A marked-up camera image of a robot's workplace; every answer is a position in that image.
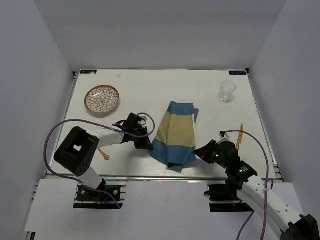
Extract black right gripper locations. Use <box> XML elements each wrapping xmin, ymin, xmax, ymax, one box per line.
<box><xmin>193</xmin><ymin>139</ymin><xmax>229</xmax><ymax>170</ymax></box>

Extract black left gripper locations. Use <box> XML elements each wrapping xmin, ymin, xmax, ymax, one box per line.
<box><xmin>131</xmin><ymin>125</ymin><xmax>153</xmax><ymax>150</ymax></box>

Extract blue yellow striped cloth placemat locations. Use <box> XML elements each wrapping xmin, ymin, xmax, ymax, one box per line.
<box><xmin>149</xmin><ymin>101</ymin><xmax>199</xmax><ymax>173</ymax></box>

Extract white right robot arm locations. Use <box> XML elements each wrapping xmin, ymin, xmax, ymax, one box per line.
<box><xmin>193</xmin><ymin>139</ymin><xmax>320</xmax><ymax>240</ymax></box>

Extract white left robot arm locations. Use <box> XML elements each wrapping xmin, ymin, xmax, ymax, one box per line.
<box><xmin>53</xmin><ymin>113</ymin><xmax>154</xmax><ymax>200</ymax></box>

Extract gold fork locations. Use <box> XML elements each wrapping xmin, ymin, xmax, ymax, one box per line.
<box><xmin>98</xmin><ymin>149</ymin><xmax>110</xmax><ymax>161</ymax></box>

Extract gold knife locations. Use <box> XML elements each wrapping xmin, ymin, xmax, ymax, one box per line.
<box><xmin>236</xmin><ymin>124</ymin><xmax>244</xmax><ymax>150</ymax></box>

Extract floral patterned ceramic plate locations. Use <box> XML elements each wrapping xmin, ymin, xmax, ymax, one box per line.
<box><xmin>84</xmin><ymin>85</ymin><xmax>120</xmax><ymax>115</ymax></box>

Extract clear drinking glass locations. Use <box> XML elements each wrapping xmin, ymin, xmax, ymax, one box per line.
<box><xmin>218</xmin><ymin>80</ymin><xmax>236</xmax><ymax>102</ymax></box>

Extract blue label sticker right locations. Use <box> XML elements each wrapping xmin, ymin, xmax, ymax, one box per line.
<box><xmin>229</xmin><ymin>71</ymin><xmax>247</xmax><ymax>76</ymax></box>

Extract blue label sticker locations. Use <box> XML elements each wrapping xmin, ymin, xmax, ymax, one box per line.
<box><xmin>229</xmin><ymin>71</ymin><xmax>247</xmax><ymax>76</ymax></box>
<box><xmin>79</xmin><ymin>69</ymin><xmax>97</xmax><ymax>75</ymax></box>

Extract blue label sticker left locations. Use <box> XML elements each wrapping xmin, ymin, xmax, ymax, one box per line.
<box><xmin>79</xmin><ymin>69</ymin><xmax>97</xmax><ymax>75</ymax></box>

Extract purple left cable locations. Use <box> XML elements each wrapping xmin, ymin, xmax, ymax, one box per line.
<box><xmin>43</xmin><ymin>112</ymin><xmax>156</xmax><ymax>210</ymax></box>

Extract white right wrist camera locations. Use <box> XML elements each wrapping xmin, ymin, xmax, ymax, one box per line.
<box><xmin>216</xmin><ymin>131</ymin><xmax>231</xmax><ymax>145</ymax></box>

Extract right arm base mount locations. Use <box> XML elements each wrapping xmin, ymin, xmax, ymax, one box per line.
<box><xmin>204</xmin><ymin>184</ymin><xmax>253</xmax><ymax>213</ymax></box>

